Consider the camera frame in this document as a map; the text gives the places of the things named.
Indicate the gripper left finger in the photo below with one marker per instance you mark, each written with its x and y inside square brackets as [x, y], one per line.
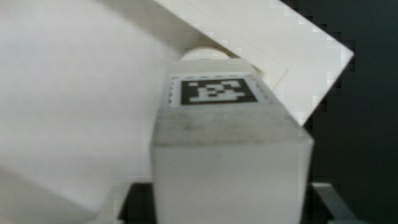
[137, 210]

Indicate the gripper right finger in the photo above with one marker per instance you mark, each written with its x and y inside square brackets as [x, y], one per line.
[326, 207]

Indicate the white leg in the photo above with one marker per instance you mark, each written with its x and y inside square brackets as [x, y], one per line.
[230, 147]

